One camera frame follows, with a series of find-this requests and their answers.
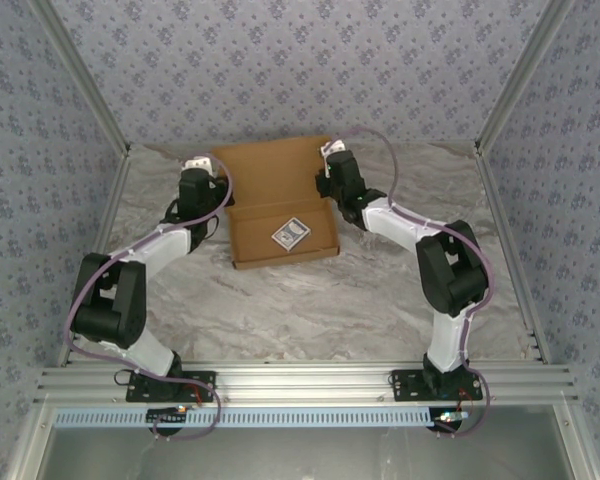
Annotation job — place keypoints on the brown cardboard box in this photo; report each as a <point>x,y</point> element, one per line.
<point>270,175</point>

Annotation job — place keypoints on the blue playing card deck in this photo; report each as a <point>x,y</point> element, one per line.
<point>291,233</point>

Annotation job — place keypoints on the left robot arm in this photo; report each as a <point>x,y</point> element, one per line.
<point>115,300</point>

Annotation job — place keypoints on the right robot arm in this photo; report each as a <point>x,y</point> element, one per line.
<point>450,275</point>

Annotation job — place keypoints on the small black circuit board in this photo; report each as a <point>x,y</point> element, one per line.
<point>450,419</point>
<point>167,416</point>

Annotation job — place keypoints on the aluminium table side rail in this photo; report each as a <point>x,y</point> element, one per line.
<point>100,225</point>
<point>512,260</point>

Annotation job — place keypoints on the aluminium frame post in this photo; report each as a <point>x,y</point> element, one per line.
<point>82,80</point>
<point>522,75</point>

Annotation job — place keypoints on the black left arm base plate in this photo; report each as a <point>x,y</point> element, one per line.
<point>200,387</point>

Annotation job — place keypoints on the aluminium frame crossbar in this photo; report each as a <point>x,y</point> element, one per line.
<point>300,382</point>

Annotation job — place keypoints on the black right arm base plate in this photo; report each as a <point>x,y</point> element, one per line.
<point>405,386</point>

